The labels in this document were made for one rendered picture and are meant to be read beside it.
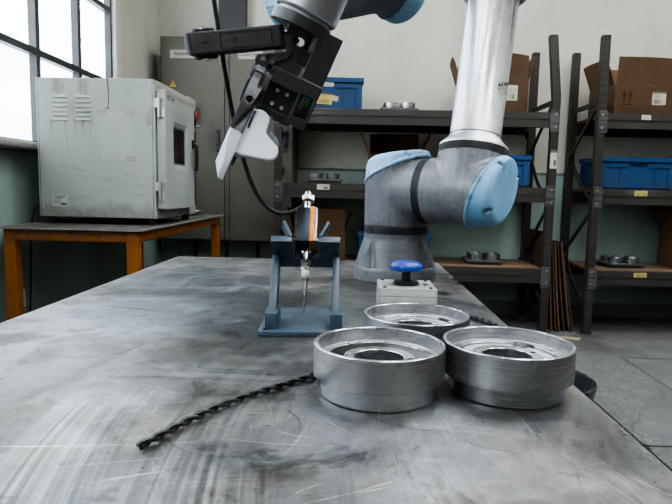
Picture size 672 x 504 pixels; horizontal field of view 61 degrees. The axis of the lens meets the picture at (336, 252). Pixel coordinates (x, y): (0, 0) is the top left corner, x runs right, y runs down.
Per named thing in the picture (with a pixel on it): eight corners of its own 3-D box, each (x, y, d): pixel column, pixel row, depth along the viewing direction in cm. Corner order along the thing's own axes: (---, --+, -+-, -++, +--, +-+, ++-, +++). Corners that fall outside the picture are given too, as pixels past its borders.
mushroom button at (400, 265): (422, 303, 70) (424, 262, 70) (390, 302, 70) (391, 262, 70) (419, 297, 74) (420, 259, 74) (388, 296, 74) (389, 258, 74)
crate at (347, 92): (360, 117, 429) (360, 87, 426) (363, 110, 391) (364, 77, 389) (290, 116, 428) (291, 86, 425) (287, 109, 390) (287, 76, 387)
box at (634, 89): (689, 116, 383) (694, 58, 379) (604, 113, 380) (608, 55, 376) (652, 123, 424) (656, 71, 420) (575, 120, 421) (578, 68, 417)
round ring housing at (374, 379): (338, 424, 40) (339, 366, 39) (298, 376, 49) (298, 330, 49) (469, 408, 43) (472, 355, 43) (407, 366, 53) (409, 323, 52)
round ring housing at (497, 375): (543, 425, 40) (547, 368, 40) (417, 389, 47) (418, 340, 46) (590, 388, 48) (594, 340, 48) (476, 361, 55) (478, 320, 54)
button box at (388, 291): (436, 326, 69) (438, 286, 68) (378, 324, 69) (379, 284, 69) (428, 312, 77) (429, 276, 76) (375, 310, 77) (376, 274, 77)
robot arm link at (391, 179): (385, 222, 113) (387, 153, 112) (447, 226, 105) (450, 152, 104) (350, 224, 104) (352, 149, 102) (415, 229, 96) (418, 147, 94)
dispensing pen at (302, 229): (290, 307, 63) (296, 182, 71) (291, 321, 66) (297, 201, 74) (310, 307, 63) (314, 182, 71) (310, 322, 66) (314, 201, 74)
